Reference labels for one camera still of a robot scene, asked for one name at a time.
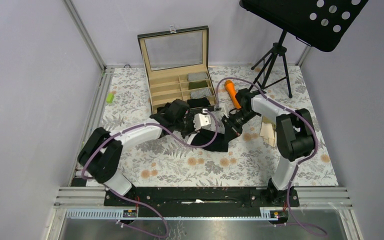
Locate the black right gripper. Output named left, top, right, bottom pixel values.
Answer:
left=221, top=109, right=259, bottom=144

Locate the black underwear white trim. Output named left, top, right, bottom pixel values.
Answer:
left=187, top=129, right=229, bottom=153

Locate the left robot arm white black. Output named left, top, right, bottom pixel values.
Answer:
left=77, top=99, right=194, bottom=206

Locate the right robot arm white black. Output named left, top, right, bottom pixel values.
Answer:
left=221, top=88, right=318, bottom=206

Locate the striped rolled underwear in box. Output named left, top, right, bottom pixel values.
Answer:
left=189, top=88, right=213, bottom=99

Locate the olive rolled underwear in box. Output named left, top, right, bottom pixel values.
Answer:
left=188, top=80, right=208, bottom=90

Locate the grey rolled underwear in box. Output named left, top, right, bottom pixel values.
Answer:
left=187, top=72, right=209, bottom=82

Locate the green block at left edge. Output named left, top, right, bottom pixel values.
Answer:
left=105, top=92, right=115, bottom=104

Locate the black music stand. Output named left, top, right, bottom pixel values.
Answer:
left=238, top=0, right=369, bottom=100

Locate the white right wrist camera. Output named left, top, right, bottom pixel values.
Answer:
left=214, top=105, right=225, bottom=116

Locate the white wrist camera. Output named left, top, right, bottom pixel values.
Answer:
left=193, top=113, right=212, bottom=131
left=214, top=105, right=225, bottom=116

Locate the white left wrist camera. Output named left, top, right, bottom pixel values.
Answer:
left=193, top=113, right=212, bottom=131

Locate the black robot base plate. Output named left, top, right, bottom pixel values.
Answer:
left=103, top=187, right=287, bottom=218

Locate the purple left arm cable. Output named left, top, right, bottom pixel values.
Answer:
left=80, top=109, right=220, bottom=239

